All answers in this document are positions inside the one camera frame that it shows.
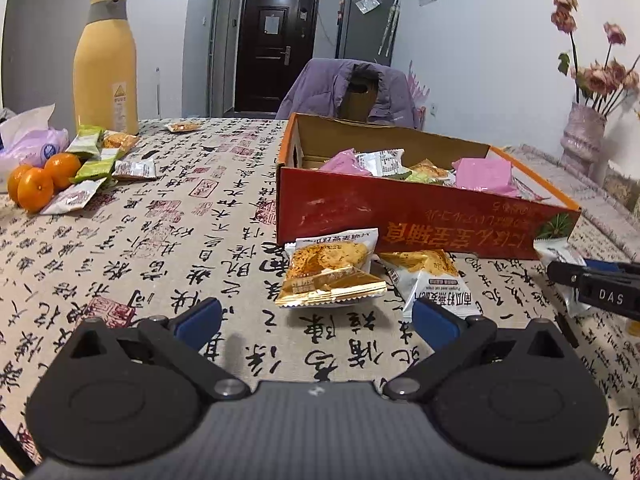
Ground clear jar with white lid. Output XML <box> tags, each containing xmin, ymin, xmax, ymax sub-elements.
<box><xmin>604</xmin><ymin>157</ymin><xmax>634</xmax><ymax>206</ymax></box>

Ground yellow thermos bottle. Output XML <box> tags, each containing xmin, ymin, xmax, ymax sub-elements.
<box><xmin>73</xmin><ymin>0</ymin><xmax>140</xmax><ymax>136</ymax></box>

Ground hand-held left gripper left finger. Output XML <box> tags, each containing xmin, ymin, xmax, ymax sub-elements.
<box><xmin>62</xmin><ymin>297</ymin><xmax>251</xmax><ymax>402</ymax></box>

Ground small green packet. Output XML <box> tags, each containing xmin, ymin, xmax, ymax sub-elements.
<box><xmin>70</xmin><ymin>148</ymin><xmax>126</xmax><ymax>184</ymax></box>
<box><xmin>66</xmin><ymin>124</ymin><xmax>104</xmax><ymax>156</ymax></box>

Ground side room door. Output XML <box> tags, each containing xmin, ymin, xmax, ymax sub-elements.
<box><xmin>214</xmin><ymin>0</ymin><xmax>234</xmax><ymax>119</ymax></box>

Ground golden cracker packet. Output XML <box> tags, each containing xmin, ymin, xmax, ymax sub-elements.
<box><xmin>276</xmin><ymin>236</ymin><xmax>388</xmax><ymax>307</ymax></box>

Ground white hanging umbrella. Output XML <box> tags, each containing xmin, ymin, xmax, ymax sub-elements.
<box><xmin>378</xmin><ymin>0</ymin><xmax>401</xmax><ymax>57</ymax></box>

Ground brown chair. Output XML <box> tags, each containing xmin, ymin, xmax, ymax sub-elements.
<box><xmin>340</xmin><ymin>62</ymin><xmax>381</xmax><ymax>124</ymax></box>

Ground small white packet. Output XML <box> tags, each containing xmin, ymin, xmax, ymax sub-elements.
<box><xmin>39</xmin><ymin>178</ymin><xmax>106</xmax><ymax>215</ymax></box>
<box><xmin>112</xmin><ymin>155</ymin><xmax>157</xmax><ymax>181</ymax></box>

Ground purple jacket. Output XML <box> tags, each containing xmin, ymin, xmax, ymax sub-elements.
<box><xmin>275</xmin><ymin>58</ymin><xmax>417</xmax><ymax>129</ymax></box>

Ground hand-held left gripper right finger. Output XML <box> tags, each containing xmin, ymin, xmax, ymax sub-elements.
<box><xmin>381</xmin><ymin>298</ymin><xmax>581</xmax><ymax>403</ymax></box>

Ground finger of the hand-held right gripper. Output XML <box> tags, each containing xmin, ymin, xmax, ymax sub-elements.
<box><xmin>546</xmin><ymin>259</ymin><xmax>640</xmax><ymax>287</ymax></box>

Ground dried pink roses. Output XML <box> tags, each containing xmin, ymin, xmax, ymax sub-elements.
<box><xmin>549</xmin><ymin>0</ymin><xmax>640</xmax><ymax>117</ymax></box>

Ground grey refrigerator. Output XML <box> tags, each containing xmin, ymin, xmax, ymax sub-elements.
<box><xmin>335</xmin><ymin>0</ymin><xmax>396</xmax><ymax>66</ymax></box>

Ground pink folding rack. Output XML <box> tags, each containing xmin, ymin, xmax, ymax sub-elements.
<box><xmin>407</xmin><ymin>62</ymin><xmax>431</xmax><ymax>129</ymax></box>

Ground white orange cracker packet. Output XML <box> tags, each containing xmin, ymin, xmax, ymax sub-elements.
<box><xmin>379</xmin><ymin>249</ymin><xmax>477</xmax><ymax>324</ymax></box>

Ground pink packet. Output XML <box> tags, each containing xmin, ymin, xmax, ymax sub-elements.
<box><xmin>452</xmin><ymin>157</ymin><xmax>519</xmax><ymax>197</ymax></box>

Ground red cardboard box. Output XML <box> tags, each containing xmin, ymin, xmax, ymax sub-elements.
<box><xmin>276</xmin><ymin>112</ymin><xmax>582</xmax><ymax>261</ymax></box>

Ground dark entrance door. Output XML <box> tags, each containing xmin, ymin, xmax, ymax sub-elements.
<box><xmin>234</xmin><ymin>0</ymin><xmax>321</xmax><ymax>114</ymax></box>

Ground white green packet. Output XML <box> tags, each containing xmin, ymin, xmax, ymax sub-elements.
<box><xmin>533</xmin><ymin>237</ymin><xmax>597</xmax><ymax>317</ymax></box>

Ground orange fruit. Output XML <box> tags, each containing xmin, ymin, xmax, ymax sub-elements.
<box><xmin>7</xmin><ymin>164</ymin><xmax>33</xmax><ymax>206</ymax></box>
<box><xmin>17</xmin><ymin>167</ymin><xmax>54</xmax><ymax>213</ymax></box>
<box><xmin>45</xmin><ymin>152</ymin><xmax>82</xmax><ymax>191</ymax></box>

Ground purple tissue pack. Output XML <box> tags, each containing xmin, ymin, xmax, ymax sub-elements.
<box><xmin>0</xmin><ymin>104</ymin><xmax>70</xmax><ymax>194</ymax></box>

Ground pink ceramic vase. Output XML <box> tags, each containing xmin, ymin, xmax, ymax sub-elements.
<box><xmin>559</xmin><ymin>102</ymin><xmax>609</xmax><ymax>181</ymax></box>

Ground pile of mixed snacks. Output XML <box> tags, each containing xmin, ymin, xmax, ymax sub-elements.
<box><xmin>302</xmin><ymin>147</ymin><xmax>548</xmax><ymax>202</ymax></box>

